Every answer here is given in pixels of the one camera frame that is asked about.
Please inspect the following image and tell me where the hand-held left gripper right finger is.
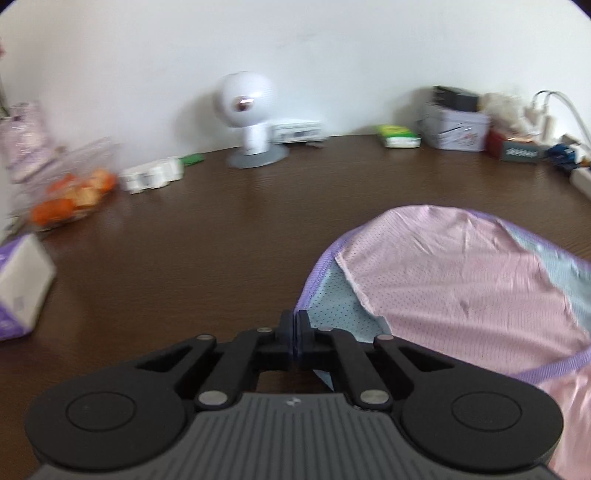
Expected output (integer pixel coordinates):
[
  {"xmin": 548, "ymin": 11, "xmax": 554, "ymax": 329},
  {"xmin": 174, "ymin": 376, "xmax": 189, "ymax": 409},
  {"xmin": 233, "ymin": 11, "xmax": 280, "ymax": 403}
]
[{"xmin": 297, "ymin": 309, "xmax": 457, "ymax": 412}]

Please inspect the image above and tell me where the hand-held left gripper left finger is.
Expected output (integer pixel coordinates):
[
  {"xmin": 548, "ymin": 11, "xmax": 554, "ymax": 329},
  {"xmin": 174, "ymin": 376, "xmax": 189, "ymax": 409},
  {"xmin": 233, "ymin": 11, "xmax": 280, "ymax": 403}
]
[{"xmin": 135, "ymin": 310, "xmax": 295, "ymax": 412}]

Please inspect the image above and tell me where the pink blue purple tank top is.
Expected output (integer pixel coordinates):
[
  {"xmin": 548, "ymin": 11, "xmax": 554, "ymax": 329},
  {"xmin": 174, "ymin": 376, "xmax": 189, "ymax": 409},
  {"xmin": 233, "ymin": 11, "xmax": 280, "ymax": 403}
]
[{"xmin": 295, "ymin": 204, "xmax": 591, "ymax": 480}]

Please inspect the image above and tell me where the white router box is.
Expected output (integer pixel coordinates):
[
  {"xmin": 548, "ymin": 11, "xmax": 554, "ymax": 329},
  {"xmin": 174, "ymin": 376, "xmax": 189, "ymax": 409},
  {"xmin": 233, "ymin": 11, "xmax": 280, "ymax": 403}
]
[{"xmin": 271, "ymin": 119, "xmax": 328, "ymax": 144}]

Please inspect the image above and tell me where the white adapter block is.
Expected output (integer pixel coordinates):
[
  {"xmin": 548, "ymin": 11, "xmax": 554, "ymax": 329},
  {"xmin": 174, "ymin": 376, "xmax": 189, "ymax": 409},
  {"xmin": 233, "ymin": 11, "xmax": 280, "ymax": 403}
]
[{"xmin": 121, "ymin": 157, "xmax": 184, "ymax": 195}]

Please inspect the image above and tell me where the green and white packet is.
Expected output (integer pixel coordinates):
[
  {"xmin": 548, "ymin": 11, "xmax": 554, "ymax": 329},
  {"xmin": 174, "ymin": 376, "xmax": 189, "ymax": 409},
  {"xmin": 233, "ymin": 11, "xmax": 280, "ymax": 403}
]
[{"xmin": 375, "ymin": 124, "xmax": 422, "ymax": 149}]

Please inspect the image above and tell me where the white printed tin box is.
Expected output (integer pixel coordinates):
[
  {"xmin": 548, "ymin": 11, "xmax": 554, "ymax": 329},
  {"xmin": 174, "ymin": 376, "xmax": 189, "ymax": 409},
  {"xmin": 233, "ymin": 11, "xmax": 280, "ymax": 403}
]
[{"xmin": 418, "ymin": 104, "xmax": 491, "ymax": 152}]

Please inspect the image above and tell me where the bag of orange fruit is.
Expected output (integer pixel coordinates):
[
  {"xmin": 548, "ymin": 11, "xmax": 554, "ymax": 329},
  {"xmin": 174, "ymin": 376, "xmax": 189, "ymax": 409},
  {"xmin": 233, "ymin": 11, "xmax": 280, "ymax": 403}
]
[{"xmin": 30, "ymin": 138, "xmax": 121, "ymax": 230}]

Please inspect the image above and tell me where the purple and white tissue pack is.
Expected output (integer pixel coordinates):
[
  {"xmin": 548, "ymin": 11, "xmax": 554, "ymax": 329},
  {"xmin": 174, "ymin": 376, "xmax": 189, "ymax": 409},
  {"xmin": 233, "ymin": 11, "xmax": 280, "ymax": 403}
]
[{"xmin": 0, "ymin": 233, "xmax": 57, "ymax": 342}]

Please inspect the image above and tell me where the black box on tin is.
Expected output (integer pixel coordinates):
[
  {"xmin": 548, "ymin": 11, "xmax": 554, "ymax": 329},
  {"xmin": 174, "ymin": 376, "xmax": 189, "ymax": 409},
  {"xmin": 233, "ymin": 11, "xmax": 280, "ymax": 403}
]
[{"xmin": 433, "ymin": 85, "xmax": 481, "ymax": 112}]

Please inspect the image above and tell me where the dark box with red side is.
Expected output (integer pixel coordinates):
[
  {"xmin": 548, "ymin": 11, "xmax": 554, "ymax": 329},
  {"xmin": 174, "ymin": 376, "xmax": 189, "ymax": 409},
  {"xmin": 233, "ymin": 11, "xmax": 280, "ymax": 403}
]
[{"xmin": 487, "ymin": 129, "xmax": 552, "ymax": 163}]

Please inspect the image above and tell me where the beige fluffy item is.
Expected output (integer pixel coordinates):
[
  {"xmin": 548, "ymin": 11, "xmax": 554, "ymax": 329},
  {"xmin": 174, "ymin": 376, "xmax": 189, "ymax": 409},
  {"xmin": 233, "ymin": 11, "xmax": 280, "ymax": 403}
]
[{"xmin": 482, "ymin": 92, "xmax": 527, "ymax": 132}]

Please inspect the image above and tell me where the blue small item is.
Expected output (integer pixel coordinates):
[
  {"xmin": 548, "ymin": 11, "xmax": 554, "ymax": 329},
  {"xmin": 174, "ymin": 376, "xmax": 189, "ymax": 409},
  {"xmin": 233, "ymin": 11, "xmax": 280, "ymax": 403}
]
[{"xmin": 547, "ymin": 143, "xmax": 581, "ymax": 165}]

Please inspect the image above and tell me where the white power strip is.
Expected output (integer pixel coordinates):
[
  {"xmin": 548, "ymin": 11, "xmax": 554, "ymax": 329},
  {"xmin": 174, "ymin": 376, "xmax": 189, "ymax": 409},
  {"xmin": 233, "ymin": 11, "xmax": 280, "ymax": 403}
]
[{"xmin": 570, "ymin": 166, "xmax": 591, "ymax": 200}]

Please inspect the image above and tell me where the white round camera on stand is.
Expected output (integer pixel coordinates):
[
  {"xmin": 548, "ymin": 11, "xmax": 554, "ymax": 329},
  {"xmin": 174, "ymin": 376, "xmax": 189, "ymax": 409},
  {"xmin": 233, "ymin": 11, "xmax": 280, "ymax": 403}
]
[{"xmin": 213, "ymin": 71, "xmax": 291, "ymax": 169}]

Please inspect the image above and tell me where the white charger cable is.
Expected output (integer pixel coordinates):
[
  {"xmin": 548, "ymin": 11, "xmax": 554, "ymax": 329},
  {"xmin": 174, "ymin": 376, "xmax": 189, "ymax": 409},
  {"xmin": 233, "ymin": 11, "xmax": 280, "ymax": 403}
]
[{"xmin": 524, "ymin": 90, "xmax": 588, "ymax": 140}]

